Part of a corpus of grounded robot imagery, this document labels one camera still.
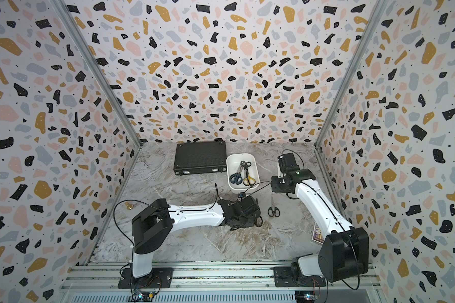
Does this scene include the yellow handled scissors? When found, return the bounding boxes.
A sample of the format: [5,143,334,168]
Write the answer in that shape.
[243,166,256,187]

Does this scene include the small black thin scissors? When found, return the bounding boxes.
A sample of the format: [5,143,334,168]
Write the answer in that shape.
[267,206,281,218]

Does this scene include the blue handled scissors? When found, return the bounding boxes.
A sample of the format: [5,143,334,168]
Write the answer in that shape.
[230,165,243,185]

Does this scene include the white plastic storage box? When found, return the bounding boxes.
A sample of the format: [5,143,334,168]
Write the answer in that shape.
[226,153,260,194]

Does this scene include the long all-black scissors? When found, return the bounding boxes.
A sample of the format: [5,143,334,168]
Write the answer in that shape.
[254,216,264,228]

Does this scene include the black handled steel scissors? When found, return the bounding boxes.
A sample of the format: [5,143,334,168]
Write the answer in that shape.
[240,161,252,174]

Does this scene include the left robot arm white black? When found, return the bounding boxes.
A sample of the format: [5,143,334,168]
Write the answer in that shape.
[131,196,262,279]

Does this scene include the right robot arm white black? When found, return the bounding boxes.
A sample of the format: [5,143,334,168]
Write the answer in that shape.
[271,153,369,285]

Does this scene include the black ribbed hard case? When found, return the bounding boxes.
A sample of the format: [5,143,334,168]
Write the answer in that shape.
[173,141,227,175]

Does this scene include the colourful card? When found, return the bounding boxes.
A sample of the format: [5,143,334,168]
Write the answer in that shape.
[312,223,324,244]

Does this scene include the small brass object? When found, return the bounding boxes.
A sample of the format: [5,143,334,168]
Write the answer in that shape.
[125,202,135,210]

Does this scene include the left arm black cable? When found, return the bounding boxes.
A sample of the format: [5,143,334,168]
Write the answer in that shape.
[112,181,272,247]

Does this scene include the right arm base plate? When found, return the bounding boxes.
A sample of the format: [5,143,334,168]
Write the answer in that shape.
[273,266,326,288]

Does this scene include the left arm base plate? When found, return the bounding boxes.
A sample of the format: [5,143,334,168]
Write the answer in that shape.
[118,267,174,289]

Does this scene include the aluminium mounting rail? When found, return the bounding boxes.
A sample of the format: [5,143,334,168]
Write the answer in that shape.
[58,261,386,302]

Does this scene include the right corner aluminium post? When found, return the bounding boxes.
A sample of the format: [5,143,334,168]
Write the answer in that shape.
[315,0,388,148]

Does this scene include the corner aluminium post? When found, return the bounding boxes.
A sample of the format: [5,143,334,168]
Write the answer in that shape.
[51,0,142,148]
[315,0,388,148]

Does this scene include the left corner aluminium post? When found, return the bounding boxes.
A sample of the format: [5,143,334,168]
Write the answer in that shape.
[51,0,142,148]

